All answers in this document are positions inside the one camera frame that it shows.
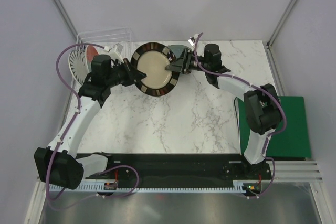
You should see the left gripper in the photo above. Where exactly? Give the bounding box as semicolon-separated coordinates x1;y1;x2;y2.
105;58;145;88

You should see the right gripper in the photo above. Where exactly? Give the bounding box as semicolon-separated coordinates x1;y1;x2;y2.
166;48;210;75

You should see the teal green plate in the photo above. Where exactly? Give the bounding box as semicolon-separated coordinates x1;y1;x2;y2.
167;44;190;59

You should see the black striped rim plate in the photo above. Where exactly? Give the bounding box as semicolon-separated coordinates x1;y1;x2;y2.
130;42;180;97

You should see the red plate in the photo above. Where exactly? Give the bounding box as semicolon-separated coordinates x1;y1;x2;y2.
86;45;99;64

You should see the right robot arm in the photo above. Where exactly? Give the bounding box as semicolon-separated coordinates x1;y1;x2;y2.
165;44;287;179

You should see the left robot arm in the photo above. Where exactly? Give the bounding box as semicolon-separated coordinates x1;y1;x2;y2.
34;55;146;189

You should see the white black radial plate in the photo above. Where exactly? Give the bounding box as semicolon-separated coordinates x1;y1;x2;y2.
68;50;89;84

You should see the green binder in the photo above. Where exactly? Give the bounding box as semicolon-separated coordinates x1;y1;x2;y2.
234;96;311;160

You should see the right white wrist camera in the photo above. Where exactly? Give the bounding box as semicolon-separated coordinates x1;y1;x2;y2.
188;34;198;46

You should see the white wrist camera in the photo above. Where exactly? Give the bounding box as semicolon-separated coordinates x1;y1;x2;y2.
188;34;198;46
104;43;123;63

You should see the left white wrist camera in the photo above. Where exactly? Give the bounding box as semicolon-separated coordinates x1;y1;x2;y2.
104;43;123;63

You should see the white wire dish rack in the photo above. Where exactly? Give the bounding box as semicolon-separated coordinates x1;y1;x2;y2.
70;26;134;88

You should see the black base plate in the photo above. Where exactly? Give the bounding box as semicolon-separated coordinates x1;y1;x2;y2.
91;154;271;189

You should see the white cable duct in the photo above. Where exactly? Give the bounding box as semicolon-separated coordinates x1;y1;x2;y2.
65;180;261;193

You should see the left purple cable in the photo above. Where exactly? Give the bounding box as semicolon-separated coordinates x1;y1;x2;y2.
45;42;140;201

